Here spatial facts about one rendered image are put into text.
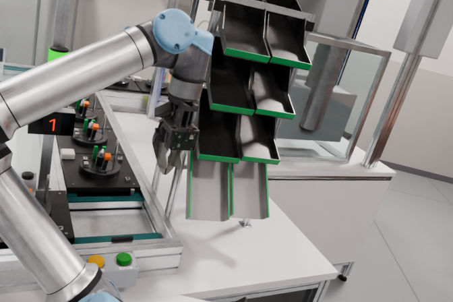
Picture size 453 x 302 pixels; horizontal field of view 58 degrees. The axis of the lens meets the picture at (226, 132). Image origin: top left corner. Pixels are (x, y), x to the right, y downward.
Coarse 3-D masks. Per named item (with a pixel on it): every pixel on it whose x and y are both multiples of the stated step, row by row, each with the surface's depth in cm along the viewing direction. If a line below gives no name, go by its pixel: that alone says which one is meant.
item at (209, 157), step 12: (204, 96) 142; (204, 108) 139; (204, 120) 135; (216, 120) 137; (228, 120) 138; (204, 132) 131; (216, 132) 133; (228, 132) 135; (204, 144) 127; (216, 144) 129; (228, 144) 131; (204, 156) 122; (216, 156) 123; (228, 156) 127
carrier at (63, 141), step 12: (84, 120) 167; (84, 132) 167; (96, 132) 170; (108, 132) 178; (60, 144) 156; (72, 144) 159; (84, 144) 159; (96, 144) 161; (108, 144) 167; (120, 144) 170
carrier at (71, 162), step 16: (64, 160) 146; (80, 160) 145; (96, 160) 144; (112, 160) 151; (64, 176) 138; (80, 176) 139; (96, 176) 140; (112, 176) 143; (128, 176) 147; (80, 192) 134
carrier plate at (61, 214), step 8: (40, 192) 125; (56, 192) 127; (64, 192) 128; (48, 200) 122; (56, 200) 123; (64, 200) 124; (56, 208) 120; (64, 208) 121; (56, 216) 116; (64, 216) 117; (56, 224) 113; (64, 224) 114; (64, 232) 111; (72, 232) 112; (0, 240) 102; (72, 240) 110; (0, 248) 102
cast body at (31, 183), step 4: (24, 172) 110; (28, 172) 111; (20, 176) 110; (24, 176) 109; (28, 176) 109; (32, 176) 110; (24, 180) 108; (28, 180) 109; (32, 180) 109; (28, 184) 109; (32, 184) 109; (32, 188) 110; (32, 192) 109
